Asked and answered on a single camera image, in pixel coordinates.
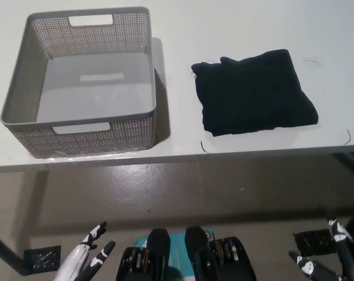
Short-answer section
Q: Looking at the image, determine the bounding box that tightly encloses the grey perforated plastic basket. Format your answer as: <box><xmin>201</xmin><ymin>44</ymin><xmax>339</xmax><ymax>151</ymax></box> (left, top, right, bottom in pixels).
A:
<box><xmin>0</xmin><ymin>6</ymin><xmax>158</xmax><ymax>159</ymax></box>

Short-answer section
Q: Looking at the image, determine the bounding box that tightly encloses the black teal robot torso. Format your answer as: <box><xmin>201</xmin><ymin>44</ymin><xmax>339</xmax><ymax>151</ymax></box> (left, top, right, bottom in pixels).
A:
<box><xmin>115</xmin><ymin>225</ymin><xmax>257</xmax><ymax>281</ymax></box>

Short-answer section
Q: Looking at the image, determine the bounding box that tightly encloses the black t-shirt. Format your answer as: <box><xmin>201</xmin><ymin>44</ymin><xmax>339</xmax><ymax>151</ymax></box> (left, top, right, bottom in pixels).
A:
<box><xmin>190</xmin><ymin>49</ymin><xmax>320</xmax><ymax>138</ymax></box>

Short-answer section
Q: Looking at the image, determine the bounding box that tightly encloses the dark table frame bar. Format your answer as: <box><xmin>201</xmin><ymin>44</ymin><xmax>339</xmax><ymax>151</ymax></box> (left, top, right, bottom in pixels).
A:
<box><xmin>331</xmin><ymin>152</ymin><xmax>354</xmax><ymax>177</ymax></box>

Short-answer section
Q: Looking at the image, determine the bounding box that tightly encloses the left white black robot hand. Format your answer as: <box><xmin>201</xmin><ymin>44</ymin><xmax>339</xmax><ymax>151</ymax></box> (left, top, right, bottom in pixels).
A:
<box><xmin>53</xmin><ymin>221</ymin><xmax>116</xmax><ymax>281</ymax></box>

